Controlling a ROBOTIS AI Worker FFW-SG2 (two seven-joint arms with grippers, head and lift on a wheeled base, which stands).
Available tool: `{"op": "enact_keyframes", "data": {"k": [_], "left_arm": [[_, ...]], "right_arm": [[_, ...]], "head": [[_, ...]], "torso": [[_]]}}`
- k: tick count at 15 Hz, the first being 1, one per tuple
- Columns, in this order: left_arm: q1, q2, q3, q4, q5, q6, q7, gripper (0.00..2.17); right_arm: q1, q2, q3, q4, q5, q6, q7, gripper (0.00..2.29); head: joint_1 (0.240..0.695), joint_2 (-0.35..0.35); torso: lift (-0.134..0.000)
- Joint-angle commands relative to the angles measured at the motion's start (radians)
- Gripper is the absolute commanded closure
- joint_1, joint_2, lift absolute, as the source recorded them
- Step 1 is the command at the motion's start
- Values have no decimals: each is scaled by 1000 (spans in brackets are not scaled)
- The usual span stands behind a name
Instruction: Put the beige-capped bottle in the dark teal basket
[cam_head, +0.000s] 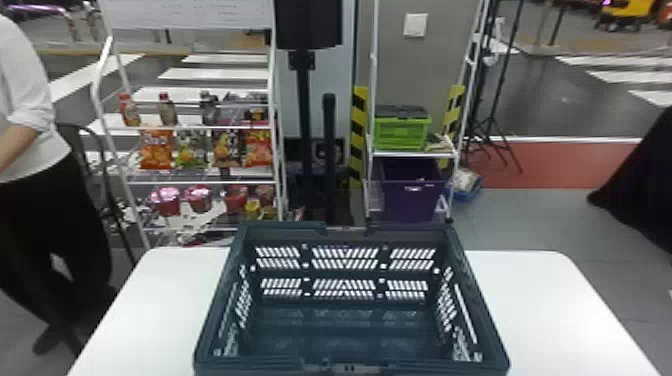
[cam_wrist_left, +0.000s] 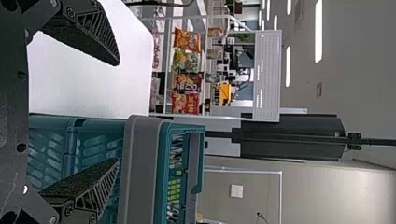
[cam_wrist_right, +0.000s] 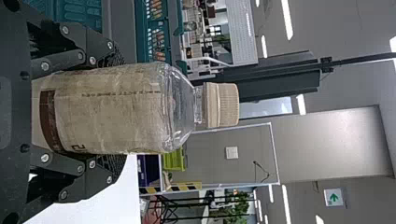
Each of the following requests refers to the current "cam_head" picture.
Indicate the purple crate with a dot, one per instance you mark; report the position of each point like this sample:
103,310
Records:
409,191

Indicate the yellow can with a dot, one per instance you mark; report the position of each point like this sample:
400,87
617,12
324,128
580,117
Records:
252,209

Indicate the green crate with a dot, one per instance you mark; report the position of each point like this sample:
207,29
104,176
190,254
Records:
401,131

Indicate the red snack packet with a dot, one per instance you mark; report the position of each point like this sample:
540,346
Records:
258,148

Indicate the white shelf trolley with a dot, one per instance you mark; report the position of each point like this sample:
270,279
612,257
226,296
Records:
372,105

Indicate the red noodle cup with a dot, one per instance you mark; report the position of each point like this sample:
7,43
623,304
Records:
236,199

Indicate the dark snack packet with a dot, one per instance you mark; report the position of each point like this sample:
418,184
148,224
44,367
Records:
226,149

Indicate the blue basket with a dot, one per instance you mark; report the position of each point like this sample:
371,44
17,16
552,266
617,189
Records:
346,315

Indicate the blue tray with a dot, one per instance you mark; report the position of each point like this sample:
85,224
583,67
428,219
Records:
466,185

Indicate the pink noodle cup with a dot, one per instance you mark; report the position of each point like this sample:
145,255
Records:
199,198
167,201

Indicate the green snack packet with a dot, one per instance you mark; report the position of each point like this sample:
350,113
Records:
191,151

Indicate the dark bottle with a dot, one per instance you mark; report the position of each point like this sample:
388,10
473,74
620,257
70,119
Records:
209,107

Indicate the black tripod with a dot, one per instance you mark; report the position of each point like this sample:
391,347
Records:
493,105

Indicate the orange snack packet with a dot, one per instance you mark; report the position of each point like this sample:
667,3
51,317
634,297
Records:
156,149

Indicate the brown bottle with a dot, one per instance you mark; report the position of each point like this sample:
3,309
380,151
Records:
167,109

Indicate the orange bottle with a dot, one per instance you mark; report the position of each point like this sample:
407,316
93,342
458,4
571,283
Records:
129,110

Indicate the person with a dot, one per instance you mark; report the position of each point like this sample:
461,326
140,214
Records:
36,157

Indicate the yellow black striped post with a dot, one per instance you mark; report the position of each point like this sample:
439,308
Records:
358,131

